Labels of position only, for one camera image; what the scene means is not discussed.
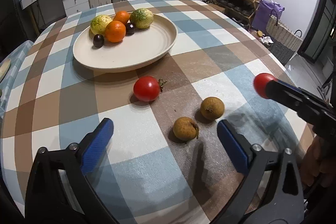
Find red tomato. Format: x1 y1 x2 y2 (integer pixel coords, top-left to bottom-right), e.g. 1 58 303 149
253 73 276 99
133 76 167 102

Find brown longan fruit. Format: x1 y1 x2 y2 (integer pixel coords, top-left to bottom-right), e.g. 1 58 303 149
200 97 225 121

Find orange fruit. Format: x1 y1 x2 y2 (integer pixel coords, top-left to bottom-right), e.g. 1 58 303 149
105 20 126 43
113 11 130 25

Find dark purple plum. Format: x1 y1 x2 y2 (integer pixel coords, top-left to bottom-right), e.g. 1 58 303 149
125 23 136 36

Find large green yellow guava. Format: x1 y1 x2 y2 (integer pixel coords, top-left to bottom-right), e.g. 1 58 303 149
129 8 154 29

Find right hand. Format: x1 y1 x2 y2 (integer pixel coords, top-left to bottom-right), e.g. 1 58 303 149
299 135 335 188

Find woven basket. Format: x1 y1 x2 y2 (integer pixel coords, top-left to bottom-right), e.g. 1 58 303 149
266 9 303 52

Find purple bag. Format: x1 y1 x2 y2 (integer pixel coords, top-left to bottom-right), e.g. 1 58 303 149
252 0 285 32

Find checkered tablecloth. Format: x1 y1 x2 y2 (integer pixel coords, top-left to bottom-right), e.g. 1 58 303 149
1 0 313 223

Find large cream plate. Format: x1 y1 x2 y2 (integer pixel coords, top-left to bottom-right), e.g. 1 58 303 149
72 15 178 73

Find small cream plate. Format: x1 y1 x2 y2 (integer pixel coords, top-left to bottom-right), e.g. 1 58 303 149
0 59 11 82

